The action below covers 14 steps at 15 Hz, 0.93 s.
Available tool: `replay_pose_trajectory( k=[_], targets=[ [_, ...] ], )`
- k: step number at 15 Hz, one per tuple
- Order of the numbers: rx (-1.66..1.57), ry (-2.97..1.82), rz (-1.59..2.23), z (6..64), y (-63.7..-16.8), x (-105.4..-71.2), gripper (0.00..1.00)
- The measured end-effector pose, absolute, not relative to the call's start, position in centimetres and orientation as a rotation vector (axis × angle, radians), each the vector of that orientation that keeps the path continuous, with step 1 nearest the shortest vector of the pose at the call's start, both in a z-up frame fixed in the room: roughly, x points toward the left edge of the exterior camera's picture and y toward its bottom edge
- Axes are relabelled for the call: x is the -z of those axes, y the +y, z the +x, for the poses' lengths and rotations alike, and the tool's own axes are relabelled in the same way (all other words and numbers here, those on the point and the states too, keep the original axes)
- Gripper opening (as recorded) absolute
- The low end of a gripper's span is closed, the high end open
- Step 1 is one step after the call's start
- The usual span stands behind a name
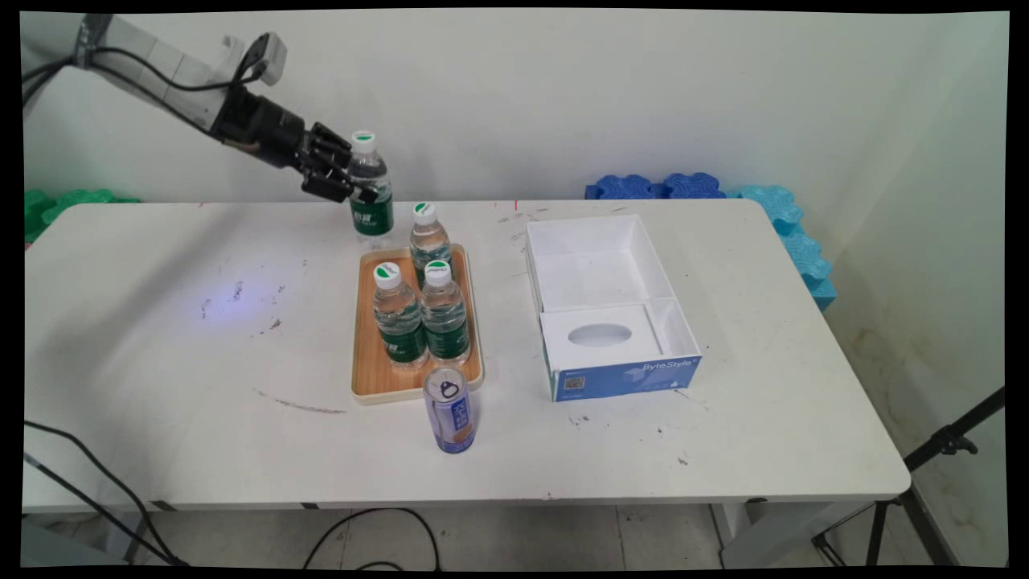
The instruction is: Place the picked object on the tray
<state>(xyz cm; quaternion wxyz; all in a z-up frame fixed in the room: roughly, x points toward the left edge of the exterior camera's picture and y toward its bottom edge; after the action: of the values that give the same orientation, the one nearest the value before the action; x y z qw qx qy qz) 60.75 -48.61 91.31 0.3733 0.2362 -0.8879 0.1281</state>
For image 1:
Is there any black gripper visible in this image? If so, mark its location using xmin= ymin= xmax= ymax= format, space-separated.
xmin=211 ymin=84 xmax=380 ymax=204

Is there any water bottle green label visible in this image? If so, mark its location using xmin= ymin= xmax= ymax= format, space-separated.
xmin=347 ymin=130 xmax=396 ymax=243
xmin=419 ymin=259 xmax=472 ymax=368
xmin=371 ymin=262 xmax=430 ymax=372
xmin=409 ymin=202 xmax=453 ymax=284

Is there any wooden tray white rim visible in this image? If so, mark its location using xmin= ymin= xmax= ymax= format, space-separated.
xmin=351 ymin=243 xmax=486 ymax=405

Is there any green foam mat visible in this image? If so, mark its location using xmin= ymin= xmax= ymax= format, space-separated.
xmin=24 ymin=188 xmax=141 ymax=243

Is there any blue drink can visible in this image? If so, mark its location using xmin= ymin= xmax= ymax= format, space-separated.
xmin=423 ymin=365 xmax=478 ymax=454

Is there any dark blue foam mat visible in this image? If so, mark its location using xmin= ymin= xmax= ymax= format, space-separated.
xmin=584 ymin=174 xmax=666 ymax=202
xmin=659 ymin=172 xmax=729 ymax=200

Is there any white blue cardboard box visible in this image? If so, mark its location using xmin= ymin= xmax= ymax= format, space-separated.
xmin=525 ymin=213 xmax=703 ymax=404

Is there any light blue foam mat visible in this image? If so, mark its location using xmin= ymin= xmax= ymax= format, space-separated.
xmin=726 ymin=184 xmax=838 ymax=311

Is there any black tripod stand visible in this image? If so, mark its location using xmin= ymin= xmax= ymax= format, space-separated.
xmin=810 ymin=387 xmax=1006 ymax=569

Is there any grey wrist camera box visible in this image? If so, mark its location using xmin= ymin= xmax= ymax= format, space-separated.
xmin=220 ymin=31 xmax=289 ymax=88

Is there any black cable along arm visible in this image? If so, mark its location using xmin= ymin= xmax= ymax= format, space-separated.
xmin=23 ymin=34 xmax=270 ymax=136

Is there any black strap on arm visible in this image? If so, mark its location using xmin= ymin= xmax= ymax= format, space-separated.
xmin=75 ymin=14 xmax=113 ymax=70

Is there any black looped floor cable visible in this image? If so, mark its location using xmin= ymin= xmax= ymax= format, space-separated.
xmin=303 ymin=507 xmax=442 ymax=571

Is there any black hanging cable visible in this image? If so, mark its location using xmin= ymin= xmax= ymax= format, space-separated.
xmin=24 ymin=420 xmax=192 ymax=567

